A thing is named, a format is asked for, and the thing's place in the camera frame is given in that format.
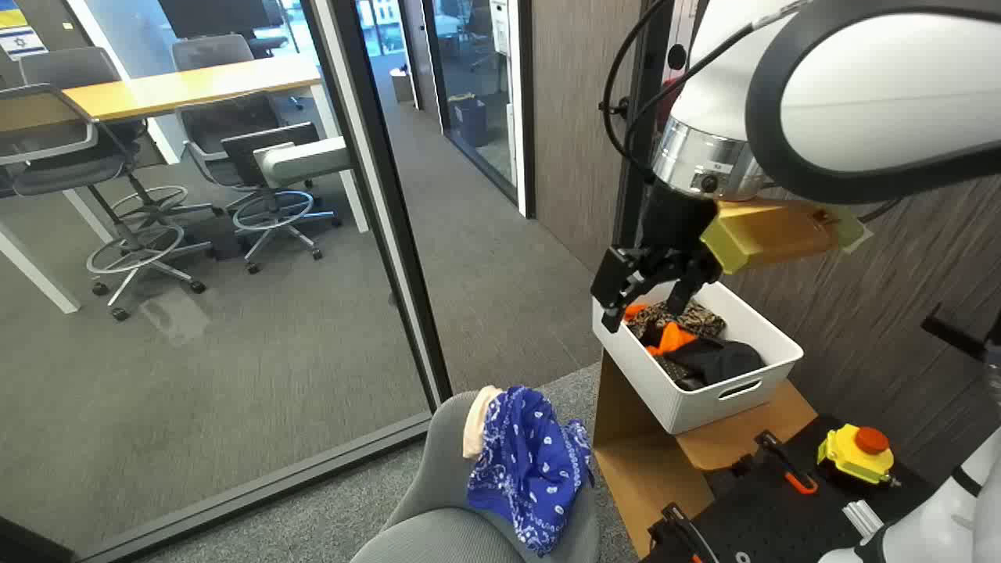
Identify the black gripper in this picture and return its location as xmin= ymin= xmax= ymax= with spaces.
xmin=588 ymin=185 xmax=726 ymax=335

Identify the blue paisley bandana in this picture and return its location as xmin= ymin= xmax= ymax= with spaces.
xmin=464 ymin=381 xmax=596 ymax=557

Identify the white plastic basket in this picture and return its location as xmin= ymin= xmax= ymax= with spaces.
xmin=588 ymin=277 xmax=807 ymax=438

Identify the grey chair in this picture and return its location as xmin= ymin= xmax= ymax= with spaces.
xmin=346 ymin=388 xmax=605 ymax=563

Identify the dark office chair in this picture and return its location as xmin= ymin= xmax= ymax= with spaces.
xmin=154 ymin=0 xmax=292 ymax=63

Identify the black office chair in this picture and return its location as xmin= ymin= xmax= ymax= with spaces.
xmin=0 ymin=45 xmax=214 ymax=324

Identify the orange cloth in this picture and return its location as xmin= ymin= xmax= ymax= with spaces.
xmin=623 ymin=298 xmax=701 ymax=364

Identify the camouflage cloth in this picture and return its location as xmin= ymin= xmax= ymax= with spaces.
xmin=635 ymin=301 xmax=732 ymax=344

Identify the black cloth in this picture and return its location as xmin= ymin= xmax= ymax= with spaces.
xmin=658 ymin=335 xmax=768 ymax=393

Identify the silver aluminium profile piece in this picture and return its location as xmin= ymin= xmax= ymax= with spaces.
xmin=839 ymin=498 xmax=891 ymax=541

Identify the wooden office desk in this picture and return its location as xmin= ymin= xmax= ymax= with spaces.
xmin=0 ymin=52 xmax=369 ymax=320

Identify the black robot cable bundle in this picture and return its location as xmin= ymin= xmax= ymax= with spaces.
xmin=596 ymin=0 xmax=756 ymax=193

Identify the orange handled tool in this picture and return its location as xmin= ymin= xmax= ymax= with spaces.
xmin=755 ymin=428 xmax=823 ymax=501

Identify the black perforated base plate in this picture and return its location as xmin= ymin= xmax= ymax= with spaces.
xmin=637 ymin=412 xmax=943 ymax=563

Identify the black glass door frame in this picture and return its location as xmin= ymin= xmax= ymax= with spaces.
xmin=297 ymin=0 xmax=458 ymax=405

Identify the black wall bracket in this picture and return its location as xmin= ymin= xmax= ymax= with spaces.
xmin=921 ymin=302 xmax=1001 ymax=366

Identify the grey office chair ring base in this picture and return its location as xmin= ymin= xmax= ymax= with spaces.
xmin=168 ymin=30 xmax=353 ymax=277

